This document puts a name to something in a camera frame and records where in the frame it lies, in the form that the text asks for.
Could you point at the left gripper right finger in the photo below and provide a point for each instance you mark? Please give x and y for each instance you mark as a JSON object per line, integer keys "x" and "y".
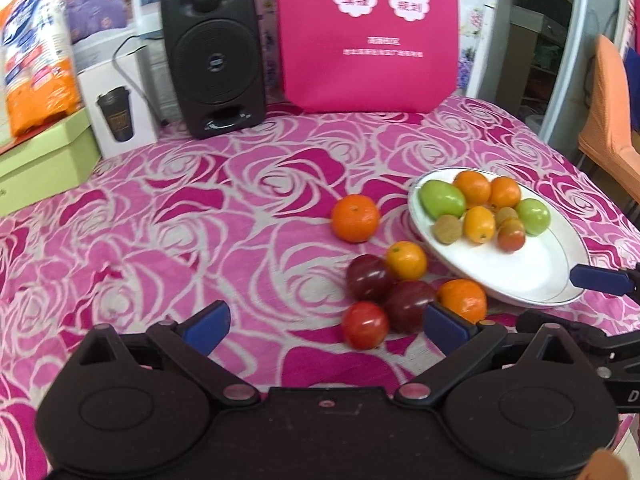
{"x": 468, "y": 349}

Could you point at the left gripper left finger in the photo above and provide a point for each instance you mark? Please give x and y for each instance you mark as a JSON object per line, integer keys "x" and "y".
{"x": 187, "y": 346}

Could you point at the mandarin orange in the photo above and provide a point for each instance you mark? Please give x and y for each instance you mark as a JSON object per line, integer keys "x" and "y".
{"x": 465, "y": 298}
{"x": 355, "y": 218}

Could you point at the dark red plum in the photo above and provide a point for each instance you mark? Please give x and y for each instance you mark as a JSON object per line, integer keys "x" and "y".
{"x": 370, "y": 278}
{"x": 406, "y": 304}

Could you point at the tan longan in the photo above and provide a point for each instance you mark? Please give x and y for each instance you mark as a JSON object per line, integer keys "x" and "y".
{"x": 447, "y": 229}
{"x": 505, "y": 214}

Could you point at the large green fruit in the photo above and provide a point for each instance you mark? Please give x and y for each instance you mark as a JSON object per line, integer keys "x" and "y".
{"x": 439, "y": 198}

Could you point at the large orange front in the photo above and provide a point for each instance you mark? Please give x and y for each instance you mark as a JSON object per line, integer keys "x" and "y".
{"x": 474, "y": 186}

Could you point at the red yellow cherry tomato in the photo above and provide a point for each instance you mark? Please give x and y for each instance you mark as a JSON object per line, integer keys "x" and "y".
{"x": 511, "y": 236}

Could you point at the small yellow orange fruit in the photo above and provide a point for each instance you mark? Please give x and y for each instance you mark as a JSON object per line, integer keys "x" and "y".
{"x": 479, "y": 225}

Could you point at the white porcelain plate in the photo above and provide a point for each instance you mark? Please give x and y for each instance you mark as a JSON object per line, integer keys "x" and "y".
{"x": 536, "y": 276}

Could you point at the small yellow kumquat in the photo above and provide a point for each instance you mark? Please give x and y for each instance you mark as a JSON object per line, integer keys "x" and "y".
{"x": 407, "y": 260}

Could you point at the pink rose tablecloth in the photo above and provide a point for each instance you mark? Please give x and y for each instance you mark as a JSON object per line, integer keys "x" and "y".
{"x": 246, "y": 218}

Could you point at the orange covered chair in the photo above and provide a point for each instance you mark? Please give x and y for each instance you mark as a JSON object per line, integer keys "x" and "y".
{"x": 606, "y": 138}

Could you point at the green cardboard box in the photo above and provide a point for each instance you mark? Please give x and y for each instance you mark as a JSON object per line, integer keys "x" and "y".
{"x": 51, "y": 163}

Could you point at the white coffee cup box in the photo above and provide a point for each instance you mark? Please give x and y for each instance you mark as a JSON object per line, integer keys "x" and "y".
{"x": 121, "y": 119}

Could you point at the red flat folder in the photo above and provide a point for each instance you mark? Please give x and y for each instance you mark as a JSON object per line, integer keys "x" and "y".
{"x": 57, "y": 120}

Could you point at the orange paper cup package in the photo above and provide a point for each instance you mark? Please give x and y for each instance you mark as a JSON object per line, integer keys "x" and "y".
{"x": 39, "y": 82}

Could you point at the black speaker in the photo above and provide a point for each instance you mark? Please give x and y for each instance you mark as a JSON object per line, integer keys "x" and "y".
{"x": 214, "y": 56}

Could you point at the pink tote bag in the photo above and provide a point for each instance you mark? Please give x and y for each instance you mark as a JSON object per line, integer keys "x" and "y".
{"x": 368, "y": 55}

